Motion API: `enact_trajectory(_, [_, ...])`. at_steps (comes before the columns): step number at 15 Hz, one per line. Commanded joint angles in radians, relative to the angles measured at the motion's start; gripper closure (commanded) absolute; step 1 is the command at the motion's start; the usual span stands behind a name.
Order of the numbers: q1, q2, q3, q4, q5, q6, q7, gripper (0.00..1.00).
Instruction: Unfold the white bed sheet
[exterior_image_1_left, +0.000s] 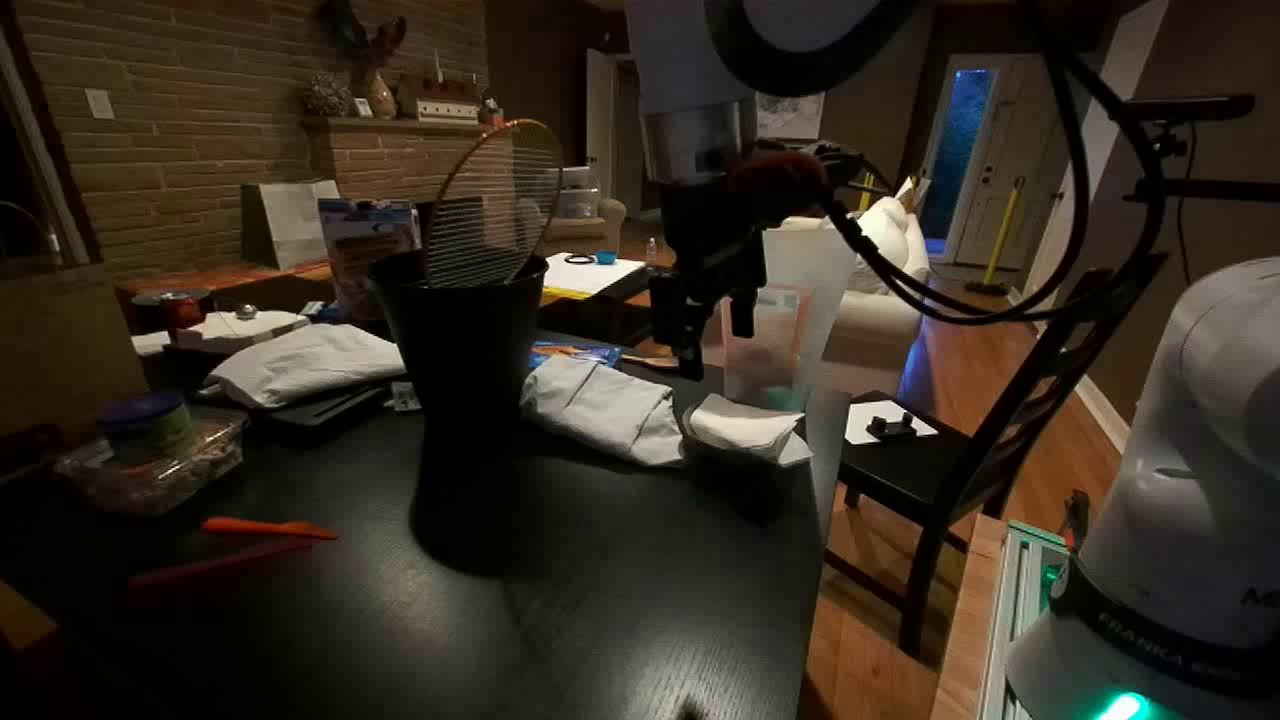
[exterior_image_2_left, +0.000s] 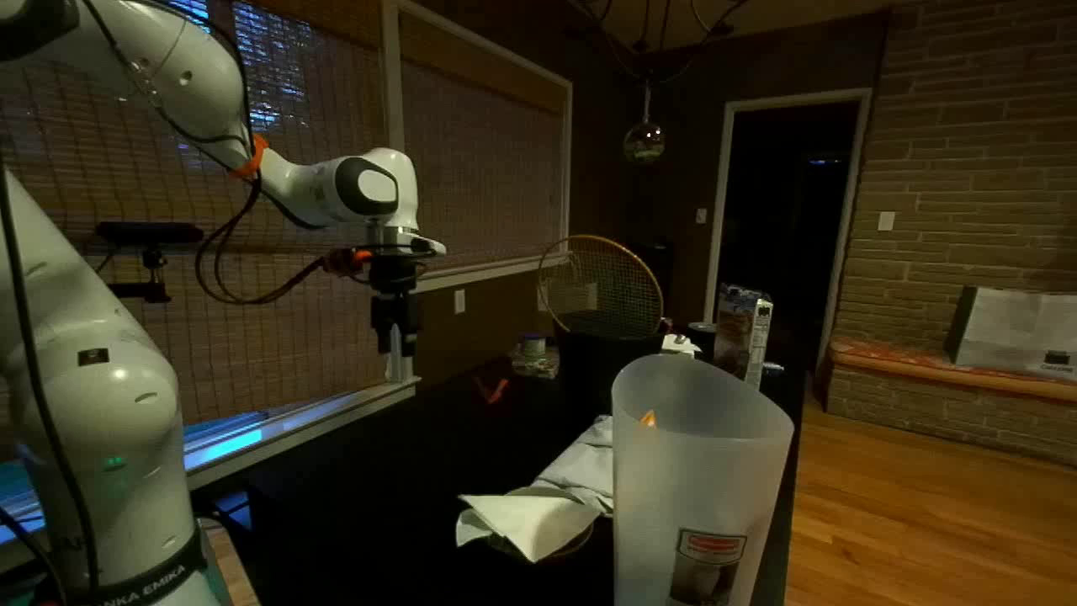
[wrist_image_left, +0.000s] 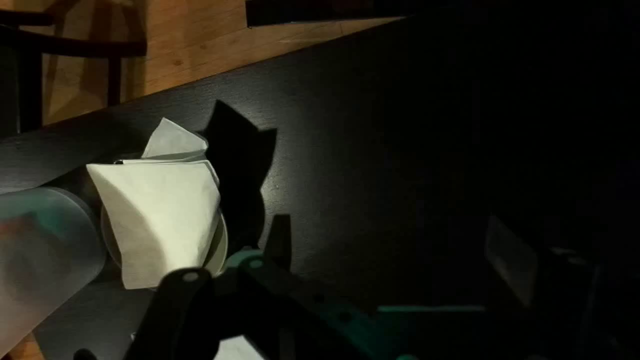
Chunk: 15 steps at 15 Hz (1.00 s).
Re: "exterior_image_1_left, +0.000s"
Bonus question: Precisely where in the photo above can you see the white bed sheet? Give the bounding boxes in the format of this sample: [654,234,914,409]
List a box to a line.
[521,346,693,470]

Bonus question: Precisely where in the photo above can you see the round chair back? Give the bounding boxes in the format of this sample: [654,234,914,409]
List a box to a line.
[367,115,566,569]

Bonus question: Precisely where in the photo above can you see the translucent plastic pitcher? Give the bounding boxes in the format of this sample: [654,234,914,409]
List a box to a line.
[721,215,862,410]

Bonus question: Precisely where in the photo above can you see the stacked clear storage containers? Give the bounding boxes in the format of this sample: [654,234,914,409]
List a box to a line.
[546,160,613,223]

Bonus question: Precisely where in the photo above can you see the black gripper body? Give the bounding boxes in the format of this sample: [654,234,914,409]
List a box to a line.
[650,173,774,301]

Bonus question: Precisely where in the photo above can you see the wooden hearth ledge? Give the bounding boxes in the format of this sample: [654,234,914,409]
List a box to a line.
[116,256,337,303]

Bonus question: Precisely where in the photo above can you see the mantel plant decoration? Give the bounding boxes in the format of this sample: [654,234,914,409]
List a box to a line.
[314,0,412,124]

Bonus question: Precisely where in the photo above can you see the robot base mounting frame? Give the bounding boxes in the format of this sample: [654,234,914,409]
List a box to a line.
[980,516,1081,720]

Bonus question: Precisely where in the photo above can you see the crumpled white cloth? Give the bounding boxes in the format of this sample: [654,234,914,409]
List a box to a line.
[196,319,407,410]

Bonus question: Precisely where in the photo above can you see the clear plastic container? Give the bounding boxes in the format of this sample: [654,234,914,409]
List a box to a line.
[53,396,251,520]

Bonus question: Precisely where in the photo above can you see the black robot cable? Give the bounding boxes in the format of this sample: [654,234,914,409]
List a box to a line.
[820,0,1170,333]

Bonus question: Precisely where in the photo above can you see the brick fireplace mantel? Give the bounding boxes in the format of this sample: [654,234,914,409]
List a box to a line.
[308,111,521,209]

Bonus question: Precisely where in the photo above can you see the orange marker pen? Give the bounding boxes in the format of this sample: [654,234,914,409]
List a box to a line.
[196,512,338,547]

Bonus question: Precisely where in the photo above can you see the white box on counter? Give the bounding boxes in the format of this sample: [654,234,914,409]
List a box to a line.
[254,175,347,273]

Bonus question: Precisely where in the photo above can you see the printed drink carton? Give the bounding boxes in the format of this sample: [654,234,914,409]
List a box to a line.
[314,197,422,325]

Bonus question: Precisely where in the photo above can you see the round jar with blue lid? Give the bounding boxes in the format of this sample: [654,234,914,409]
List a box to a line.
[101,388,199,461]

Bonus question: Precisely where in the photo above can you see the glass exterior door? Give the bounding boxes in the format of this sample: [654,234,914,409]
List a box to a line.
[921,58,1002,246]

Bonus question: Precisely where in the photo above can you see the stacked white papers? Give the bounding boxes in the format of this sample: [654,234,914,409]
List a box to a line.
[536,246,650,308]

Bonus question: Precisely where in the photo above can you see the black camera stand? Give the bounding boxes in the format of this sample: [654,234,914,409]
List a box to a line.
[1129,87,1280,211]

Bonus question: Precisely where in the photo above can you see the black flat box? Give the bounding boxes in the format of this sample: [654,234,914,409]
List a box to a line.
[263,380,392,430]

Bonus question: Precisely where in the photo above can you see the folded white napkin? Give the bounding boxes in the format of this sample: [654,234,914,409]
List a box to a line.
[681,393,817,470]

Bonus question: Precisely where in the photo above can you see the black wooden chair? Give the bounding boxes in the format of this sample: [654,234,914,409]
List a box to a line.
[820,253,1170,658]

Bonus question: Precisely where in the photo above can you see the white upholstered armchair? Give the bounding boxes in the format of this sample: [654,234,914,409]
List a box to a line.
[817,175,936,396]

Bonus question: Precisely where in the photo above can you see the yellow broom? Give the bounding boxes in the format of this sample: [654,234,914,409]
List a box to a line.
[980,179,1028,301]

